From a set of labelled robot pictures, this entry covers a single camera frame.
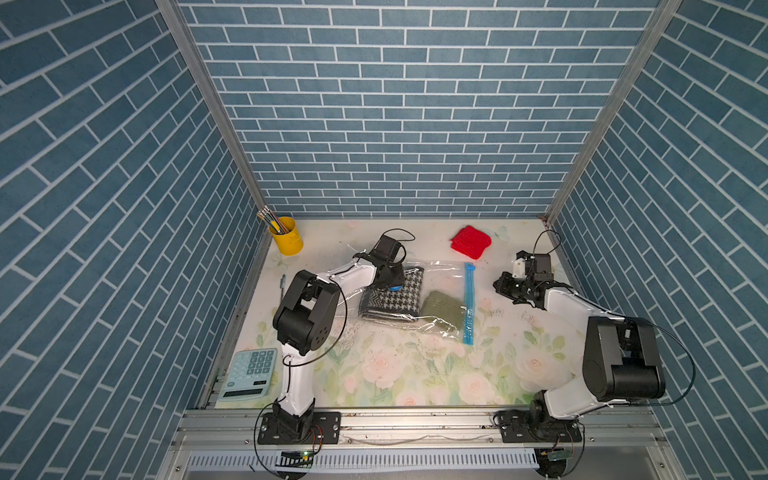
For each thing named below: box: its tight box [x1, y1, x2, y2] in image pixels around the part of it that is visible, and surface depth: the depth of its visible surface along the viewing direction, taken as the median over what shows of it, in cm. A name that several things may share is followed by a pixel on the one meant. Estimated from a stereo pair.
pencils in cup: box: [256, 205, 289, 234], surface depth 104 cm
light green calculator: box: [217, 348, 278, 401], surface depth 81 cm
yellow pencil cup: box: [269, 216, 305, 257], surface depth 107 cm
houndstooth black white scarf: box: [358, 267, 424, 320], surface depth 95 cm
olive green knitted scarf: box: [420, 290, 465, 331], surface depth 93 cm
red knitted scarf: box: [450, 225, 492, 260], surface depth 113 cm
